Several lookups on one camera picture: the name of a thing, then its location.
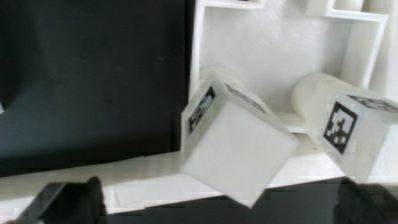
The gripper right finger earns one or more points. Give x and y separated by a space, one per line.
367 203

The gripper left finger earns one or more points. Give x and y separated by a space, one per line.
69 204

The white chair leg with tag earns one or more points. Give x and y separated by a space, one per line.
351 124

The white chair seat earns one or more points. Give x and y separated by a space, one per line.
277 39

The white U-shaped obstacle frame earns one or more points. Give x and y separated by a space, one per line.
145 182

